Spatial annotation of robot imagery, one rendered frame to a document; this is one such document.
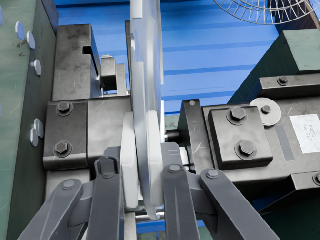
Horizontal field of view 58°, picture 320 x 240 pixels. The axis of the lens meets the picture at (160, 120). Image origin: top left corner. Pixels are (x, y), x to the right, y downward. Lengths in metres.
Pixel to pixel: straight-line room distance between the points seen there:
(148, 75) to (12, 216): 0.19
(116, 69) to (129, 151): 0.49
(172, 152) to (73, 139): 0.24
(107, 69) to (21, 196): 0.37
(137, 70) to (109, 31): 2.15
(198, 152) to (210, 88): 1.52
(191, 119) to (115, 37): 1.83
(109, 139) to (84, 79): 0.13
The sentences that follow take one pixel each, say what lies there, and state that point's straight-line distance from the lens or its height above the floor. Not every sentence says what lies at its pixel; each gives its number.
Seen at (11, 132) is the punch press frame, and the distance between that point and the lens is 0.35.
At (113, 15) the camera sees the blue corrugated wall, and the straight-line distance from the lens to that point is 2.46.
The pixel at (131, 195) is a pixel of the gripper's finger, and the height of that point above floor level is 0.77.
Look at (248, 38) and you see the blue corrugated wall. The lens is 2.36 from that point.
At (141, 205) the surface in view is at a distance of 0.53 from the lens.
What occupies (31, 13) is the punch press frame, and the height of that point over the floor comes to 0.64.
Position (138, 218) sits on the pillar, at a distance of 0.59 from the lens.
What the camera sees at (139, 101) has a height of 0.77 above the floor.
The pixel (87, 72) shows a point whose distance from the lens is 0.48.
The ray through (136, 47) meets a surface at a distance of 0.19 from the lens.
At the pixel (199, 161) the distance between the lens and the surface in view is 0.49.
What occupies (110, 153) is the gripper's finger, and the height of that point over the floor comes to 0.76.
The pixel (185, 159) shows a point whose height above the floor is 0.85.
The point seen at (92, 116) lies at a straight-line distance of 0.40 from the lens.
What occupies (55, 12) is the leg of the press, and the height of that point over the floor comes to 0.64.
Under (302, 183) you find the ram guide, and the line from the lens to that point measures 0.48.
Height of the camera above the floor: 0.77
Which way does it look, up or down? 4 degrees up
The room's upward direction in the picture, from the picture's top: 85 degrees clockwise
